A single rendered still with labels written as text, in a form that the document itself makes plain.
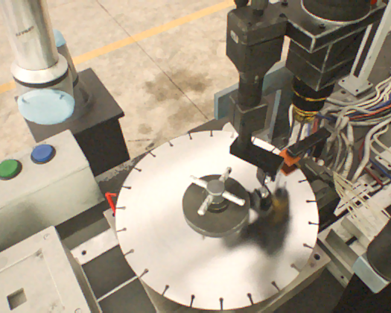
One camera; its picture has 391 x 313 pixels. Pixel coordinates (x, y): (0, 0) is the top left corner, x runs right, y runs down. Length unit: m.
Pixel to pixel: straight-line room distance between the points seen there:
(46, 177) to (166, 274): 0.34
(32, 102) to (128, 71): 1.62
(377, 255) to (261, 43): 0.27
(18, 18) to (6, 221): 0.39
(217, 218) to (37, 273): 0.31
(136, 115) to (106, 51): 0.69
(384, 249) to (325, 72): 0.22
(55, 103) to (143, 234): 0.40
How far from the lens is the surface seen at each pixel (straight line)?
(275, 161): 0.55
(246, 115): 0.48
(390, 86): 1.18
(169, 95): 2.20
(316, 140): 0.66
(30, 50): 0.80
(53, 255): 0.66
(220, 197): 0.55
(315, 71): 0.48
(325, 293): 0.78
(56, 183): 0.77
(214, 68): 2.37
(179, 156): 0.65
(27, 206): 0.79
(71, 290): 0.63
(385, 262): 0.46
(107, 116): 1.05
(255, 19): 0.41
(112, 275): 0.78
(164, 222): 0.58
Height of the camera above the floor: 1.46
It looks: 52 degrees down
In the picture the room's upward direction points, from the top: 3 degrees counter-clockwise
